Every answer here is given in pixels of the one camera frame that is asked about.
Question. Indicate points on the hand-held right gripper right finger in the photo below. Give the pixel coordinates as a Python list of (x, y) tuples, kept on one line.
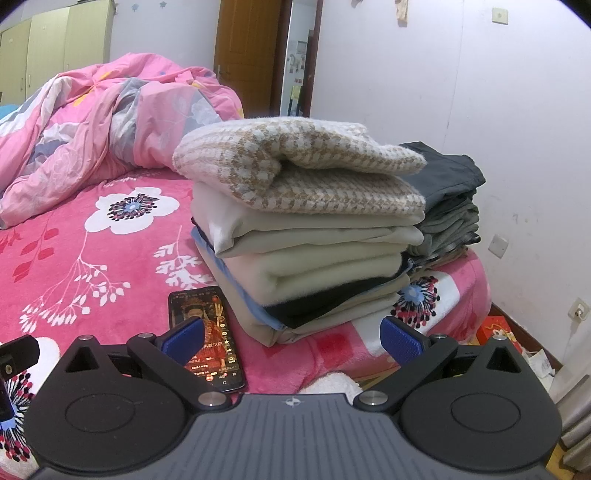
[(399, 341)]

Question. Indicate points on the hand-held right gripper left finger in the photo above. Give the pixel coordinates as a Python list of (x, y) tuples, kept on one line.
[(184, 339)]

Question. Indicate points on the beige white houndstooth sweater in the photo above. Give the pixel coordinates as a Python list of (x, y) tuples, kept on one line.
[(300, 147)]

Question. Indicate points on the black smartphone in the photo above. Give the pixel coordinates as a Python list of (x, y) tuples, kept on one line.
[(217, 332)]

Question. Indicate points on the beige garment blue lining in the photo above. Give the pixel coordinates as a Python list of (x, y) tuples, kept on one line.
[(258, 323)]

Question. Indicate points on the white fluffy cloth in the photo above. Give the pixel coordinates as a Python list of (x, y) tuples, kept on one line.
[(332, 383)]

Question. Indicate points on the black folded garment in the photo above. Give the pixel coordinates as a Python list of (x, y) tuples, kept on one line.
[(314, 309)]

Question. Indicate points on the red cardboard box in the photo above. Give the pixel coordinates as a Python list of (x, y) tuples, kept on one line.
[(498, 332)]

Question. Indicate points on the pale fleece folded garment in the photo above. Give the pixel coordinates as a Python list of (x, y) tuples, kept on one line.
[(323, 272)]

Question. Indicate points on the pink floral bed sheet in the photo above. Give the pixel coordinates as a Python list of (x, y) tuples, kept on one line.
[(92, 277)]

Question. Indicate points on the grey green folded garment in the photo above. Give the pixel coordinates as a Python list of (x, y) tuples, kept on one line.
[(448, 226)]

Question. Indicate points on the white crumpled paper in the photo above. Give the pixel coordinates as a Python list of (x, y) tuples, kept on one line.
[(540, 364)]

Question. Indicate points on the cream folded garment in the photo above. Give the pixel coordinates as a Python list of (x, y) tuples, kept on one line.
[(300, 230)]

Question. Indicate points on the dark grey folded garment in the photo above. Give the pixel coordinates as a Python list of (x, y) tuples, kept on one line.
[(448, 170)]

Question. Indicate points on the pink blue floral quilt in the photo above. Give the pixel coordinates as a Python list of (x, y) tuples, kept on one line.
[(115, 115)]

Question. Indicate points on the brown wooden door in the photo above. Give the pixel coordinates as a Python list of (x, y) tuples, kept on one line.
[(249, 46)]

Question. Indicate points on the pale yellow wardrobe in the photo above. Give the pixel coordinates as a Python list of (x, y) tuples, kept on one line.
[(51, 46)]

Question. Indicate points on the white wall socket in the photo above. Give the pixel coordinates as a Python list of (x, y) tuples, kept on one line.
[(579, 310), (498, 245)]

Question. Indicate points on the torn beige wall sticker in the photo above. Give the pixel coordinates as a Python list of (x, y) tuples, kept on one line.
[(402, 10)]

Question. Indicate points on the white wall switch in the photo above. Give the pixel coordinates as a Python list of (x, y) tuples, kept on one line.
[(499, 14)]

